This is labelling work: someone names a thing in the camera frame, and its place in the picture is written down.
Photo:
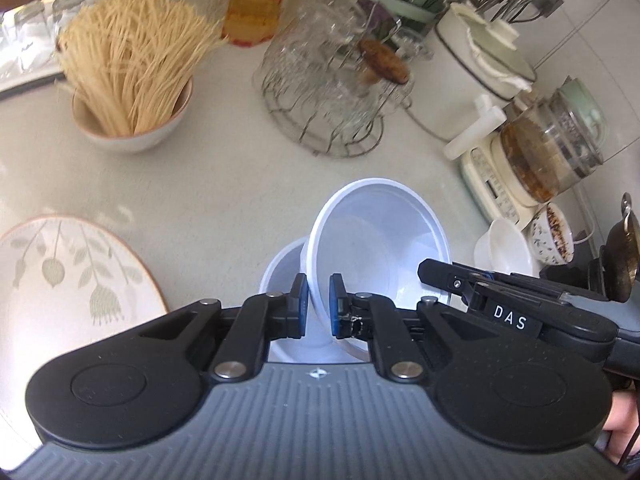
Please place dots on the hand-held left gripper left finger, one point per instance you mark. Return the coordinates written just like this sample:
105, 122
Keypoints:
301, 306

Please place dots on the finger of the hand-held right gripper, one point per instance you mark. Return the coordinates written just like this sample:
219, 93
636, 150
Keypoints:
530, 284
505, 312

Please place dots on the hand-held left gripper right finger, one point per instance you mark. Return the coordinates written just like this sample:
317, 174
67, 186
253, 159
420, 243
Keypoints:
336, 306

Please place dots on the white plastic bowl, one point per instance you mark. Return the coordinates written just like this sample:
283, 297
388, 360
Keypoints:
380, 240
285, 275

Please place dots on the person's right hand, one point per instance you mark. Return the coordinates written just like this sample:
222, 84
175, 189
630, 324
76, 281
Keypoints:
625, 417

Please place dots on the small white ceramic bowl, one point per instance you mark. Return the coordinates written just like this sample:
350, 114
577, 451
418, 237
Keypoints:
502, 247

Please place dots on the speckled patterned cup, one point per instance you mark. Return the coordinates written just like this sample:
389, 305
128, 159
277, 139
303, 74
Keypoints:
550, 232

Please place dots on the dark metal pot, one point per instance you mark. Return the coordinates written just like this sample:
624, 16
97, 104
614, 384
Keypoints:
622, 260

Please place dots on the cream kettle base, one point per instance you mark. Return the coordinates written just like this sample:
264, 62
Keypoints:
487, 185

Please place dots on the glass kettle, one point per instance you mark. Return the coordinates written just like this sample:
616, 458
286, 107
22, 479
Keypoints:
550, 150

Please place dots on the white bowl with brown rim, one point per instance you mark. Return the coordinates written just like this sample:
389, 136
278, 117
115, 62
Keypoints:
150, 135

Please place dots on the large leaf-patterned plate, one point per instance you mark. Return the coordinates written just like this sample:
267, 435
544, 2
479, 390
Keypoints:
60, 285

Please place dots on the white pot with lid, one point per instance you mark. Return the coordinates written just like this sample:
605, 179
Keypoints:
480, 45

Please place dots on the brown cork lid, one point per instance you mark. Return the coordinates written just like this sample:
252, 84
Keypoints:
385, 60

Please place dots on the bundle of dry noodles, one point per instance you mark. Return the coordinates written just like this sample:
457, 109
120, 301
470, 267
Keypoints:
125, 45

